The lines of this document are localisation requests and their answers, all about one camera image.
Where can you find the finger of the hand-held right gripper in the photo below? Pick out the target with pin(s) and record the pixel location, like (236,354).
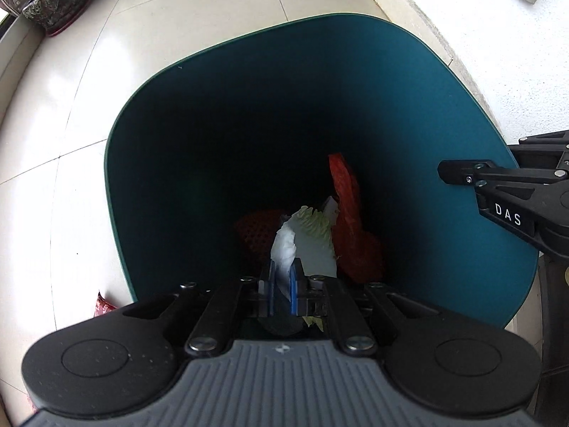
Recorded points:
(502,187)
(546,151)

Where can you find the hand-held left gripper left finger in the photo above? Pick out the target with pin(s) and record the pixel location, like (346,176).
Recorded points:
(271,296)

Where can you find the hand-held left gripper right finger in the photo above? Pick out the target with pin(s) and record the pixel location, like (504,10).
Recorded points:
(293,296)

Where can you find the white tissue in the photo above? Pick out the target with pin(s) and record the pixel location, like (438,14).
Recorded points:
(283,244)

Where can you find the red plastic bag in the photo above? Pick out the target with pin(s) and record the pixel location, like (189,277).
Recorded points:
(351,231)

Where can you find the teal trash bin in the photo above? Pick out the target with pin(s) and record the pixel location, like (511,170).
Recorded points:
(422,120)

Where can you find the red foam fruit net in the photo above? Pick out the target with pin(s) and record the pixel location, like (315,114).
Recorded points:
(255,233)

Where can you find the glazed flower pot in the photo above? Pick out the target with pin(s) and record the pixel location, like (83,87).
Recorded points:
(55,6)

